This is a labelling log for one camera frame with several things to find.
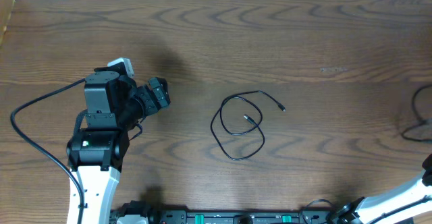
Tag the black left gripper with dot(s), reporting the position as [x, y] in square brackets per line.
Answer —
[148, 100]

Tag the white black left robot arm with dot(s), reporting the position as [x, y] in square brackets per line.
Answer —
[115, 105]

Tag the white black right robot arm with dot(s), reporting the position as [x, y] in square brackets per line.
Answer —
[399, 204]

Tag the wooden side panel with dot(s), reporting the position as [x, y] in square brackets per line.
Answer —
[6, 7]

